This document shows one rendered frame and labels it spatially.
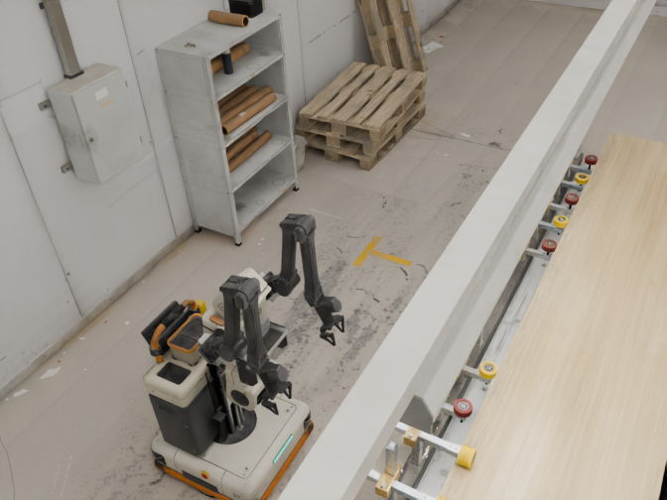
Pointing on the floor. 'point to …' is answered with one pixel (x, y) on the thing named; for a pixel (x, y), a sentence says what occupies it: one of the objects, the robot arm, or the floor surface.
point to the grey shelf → (202, 35)
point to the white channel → (448, 287)
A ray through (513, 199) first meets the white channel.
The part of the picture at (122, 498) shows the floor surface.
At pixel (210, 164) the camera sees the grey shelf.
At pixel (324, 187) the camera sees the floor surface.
